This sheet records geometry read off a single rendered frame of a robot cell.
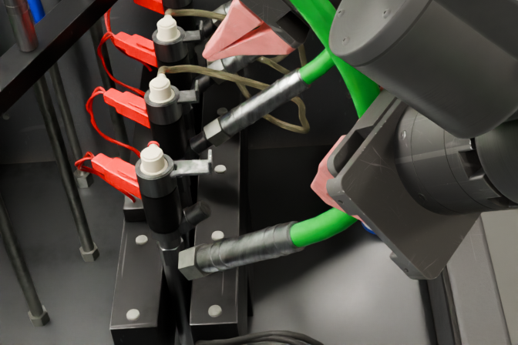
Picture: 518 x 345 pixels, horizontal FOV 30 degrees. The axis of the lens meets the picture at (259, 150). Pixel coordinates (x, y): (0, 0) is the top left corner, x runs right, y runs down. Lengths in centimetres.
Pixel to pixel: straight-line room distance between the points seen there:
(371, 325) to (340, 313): 3
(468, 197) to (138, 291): 42
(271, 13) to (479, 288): 35
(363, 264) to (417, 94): 65
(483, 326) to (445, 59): 48
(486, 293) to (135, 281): 28
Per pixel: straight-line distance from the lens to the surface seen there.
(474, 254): 83
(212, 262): 60
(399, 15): 32
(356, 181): 42
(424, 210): 44
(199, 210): 72
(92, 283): 100
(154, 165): 69
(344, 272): 97
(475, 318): 79
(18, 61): 83
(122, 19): 100
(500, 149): 38
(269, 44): 57
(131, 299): 78
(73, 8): 88
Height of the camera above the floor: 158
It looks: 43 degrees down
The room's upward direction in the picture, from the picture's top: 6 degrees counter-clockwise
